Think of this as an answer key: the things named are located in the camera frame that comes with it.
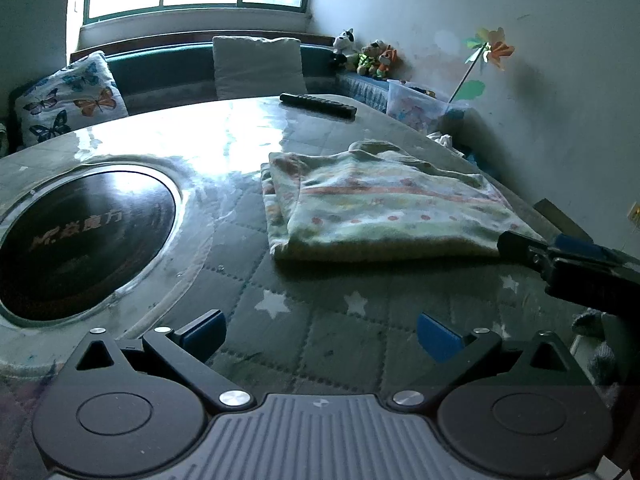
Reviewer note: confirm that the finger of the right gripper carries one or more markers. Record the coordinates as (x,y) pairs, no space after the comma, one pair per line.
(542,256)

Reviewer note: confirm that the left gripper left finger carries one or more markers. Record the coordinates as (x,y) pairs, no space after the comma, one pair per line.
(181,355)

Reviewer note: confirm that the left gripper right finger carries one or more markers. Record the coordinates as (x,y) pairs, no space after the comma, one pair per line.
(457,357)

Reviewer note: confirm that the green patterned child garment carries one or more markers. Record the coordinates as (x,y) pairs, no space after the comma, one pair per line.
(376,202)

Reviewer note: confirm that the quilted green star tablecloth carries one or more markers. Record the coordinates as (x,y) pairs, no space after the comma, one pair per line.
(337,329)

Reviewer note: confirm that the round black induction hob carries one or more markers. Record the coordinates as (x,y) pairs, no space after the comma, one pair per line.
(70,242)

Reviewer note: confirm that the clear plastic storage box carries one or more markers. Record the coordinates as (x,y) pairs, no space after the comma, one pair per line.
(422,109)

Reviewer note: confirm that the colourful paper pinwheel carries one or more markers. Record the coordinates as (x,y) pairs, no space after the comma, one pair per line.
(488,47)

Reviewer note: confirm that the orange plush toy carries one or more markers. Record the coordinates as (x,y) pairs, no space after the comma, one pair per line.
(386,60)

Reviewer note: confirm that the green yellow plush toy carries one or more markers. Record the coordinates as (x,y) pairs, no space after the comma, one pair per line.
(368,58)

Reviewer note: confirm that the black remote control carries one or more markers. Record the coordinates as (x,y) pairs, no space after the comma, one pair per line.
(319,105)

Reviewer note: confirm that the butterfly print pillow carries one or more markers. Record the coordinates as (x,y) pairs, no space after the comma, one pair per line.
(77,96)

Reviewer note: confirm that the teal bench sofa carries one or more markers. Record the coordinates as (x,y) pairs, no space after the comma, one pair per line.
(158,78)

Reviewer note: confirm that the plain grey pillow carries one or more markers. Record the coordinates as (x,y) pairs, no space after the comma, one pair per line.
(246,67)

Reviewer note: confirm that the black white cow plush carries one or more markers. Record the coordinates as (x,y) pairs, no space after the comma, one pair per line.
(345,56)

